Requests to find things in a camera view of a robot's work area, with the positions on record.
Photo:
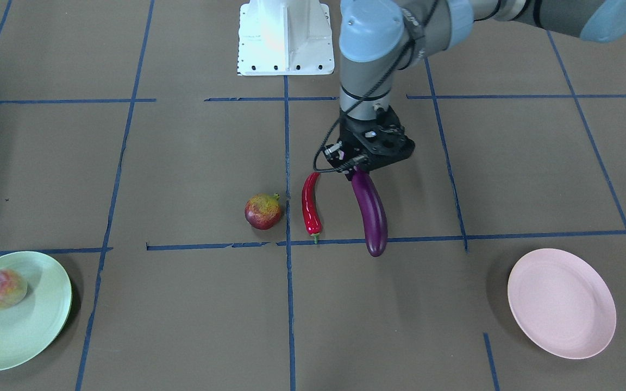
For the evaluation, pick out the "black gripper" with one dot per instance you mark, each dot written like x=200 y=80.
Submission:
x=347 y=136

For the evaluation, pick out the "yellow pink peach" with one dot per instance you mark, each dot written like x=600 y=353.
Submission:
x=13 y=288

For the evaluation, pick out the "pink plate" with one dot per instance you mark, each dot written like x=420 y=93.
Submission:
x=562 y=304

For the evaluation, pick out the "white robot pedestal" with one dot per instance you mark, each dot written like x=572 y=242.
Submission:
x=285 y=38

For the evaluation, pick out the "purple eggplant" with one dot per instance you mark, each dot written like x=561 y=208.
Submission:
x=372 y=211

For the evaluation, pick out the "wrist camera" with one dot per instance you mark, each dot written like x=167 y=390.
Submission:
x=344 y=157

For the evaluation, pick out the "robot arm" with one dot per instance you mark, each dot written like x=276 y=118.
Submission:
x=379 y=38

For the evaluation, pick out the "red yellow pomegranate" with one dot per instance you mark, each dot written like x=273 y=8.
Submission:
x=263 y=210

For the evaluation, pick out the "green plate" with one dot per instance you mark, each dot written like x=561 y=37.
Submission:
x=30 y=326

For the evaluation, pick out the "red chili pepper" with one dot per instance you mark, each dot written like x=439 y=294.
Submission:
x=311 y=219

